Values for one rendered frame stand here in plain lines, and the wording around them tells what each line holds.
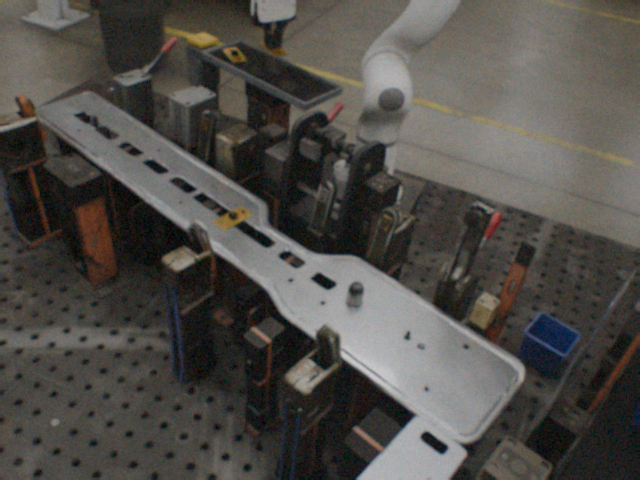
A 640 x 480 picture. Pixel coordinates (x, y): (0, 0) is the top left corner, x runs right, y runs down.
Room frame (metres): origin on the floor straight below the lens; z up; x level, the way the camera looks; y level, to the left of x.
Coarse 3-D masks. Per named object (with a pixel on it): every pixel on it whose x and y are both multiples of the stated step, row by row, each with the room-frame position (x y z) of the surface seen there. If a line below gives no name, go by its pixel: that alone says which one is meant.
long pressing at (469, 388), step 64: (64, 128) 1.30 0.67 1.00; (128, 128) 1.33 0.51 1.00; (192, 192) 1.09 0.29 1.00; (256, 256) 0.90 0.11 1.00; (320, 256) 0.92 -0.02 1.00; (320, 320) 0.75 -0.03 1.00; (384, 320) 0.76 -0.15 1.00; (448, 320) 0.78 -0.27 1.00; (384, 384) 0.62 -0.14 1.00; (448, 384) 0.63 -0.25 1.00; (512, 384) 0.65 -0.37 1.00
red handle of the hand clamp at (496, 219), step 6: (492, 216) 0.93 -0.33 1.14; (498, 216) 0.93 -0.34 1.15; (492, 222) 0.92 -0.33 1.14; (498, 222) 0.92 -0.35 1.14; (492, 228) 0.91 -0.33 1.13; (486, 234) 0.90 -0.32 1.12; (486, 240) 0.90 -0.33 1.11; (480, 246) 0.88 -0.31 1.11; (456, 270) 0.84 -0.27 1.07; (456, 276) 0.83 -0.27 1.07
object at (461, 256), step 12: (480, 204) 0.86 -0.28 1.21; (468, 216) 0.83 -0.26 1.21; (480, 216) 0.84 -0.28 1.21; (468, 228) 0.86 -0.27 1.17; (480, 228) 0.84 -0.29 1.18; (468, 240) 0.85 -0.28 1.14; (480, 240) 0.84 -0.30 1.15; (456, 252) 0.84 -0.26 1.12; (468, 252) 0.84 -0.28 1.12; (468, 264) 0.83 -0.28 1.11; (444, 276) 0.84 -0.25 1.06; (456, 288) 0.82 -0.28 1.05
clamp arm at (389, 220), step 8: (392, 208) 0.97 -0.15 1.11; (384, 216) 0.96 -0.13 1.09; (392, 216) 0.95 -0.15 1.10; (400, 216) 0.96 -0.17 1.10; (384, 224) 0.95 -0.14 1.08; (392, 224) 0.95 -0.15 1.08; (376, 232) 0.96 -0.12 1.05; (384, 232) 0.95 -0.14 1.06; (392, 232) 0.94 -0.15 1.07; (376, 240) 0.95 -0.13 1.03; (384, 240) 0.94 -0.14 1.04; (376, 248) 0.95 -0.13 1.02; (384, 248) 0.94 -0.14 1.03; (368, 256) 0.95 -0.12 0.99; (376, 256) 0.94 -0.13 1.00; (384, 256) 0.94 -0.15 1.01
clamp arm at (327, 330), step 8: (320, 328) 0.63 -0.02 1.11; (328, 328) 0.63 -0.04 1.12; (320, 336) 0.62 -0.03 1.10; (328, 336) 0.61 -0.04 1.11; (336, 336) 0.62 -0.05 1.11; (320, 344) 0.63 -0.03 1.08; (328, 344) 0.61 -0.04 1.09; (336, 344) 0.62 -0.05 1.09; (320, 352) 0.63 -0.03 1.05; (328, 352) 0.62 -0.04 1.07; (336, 352) 0.62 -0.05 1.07; (320, 360) 0.64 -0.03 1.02; (328, 360) 0.62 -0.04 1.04; (336, 360) 0.62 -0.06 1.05
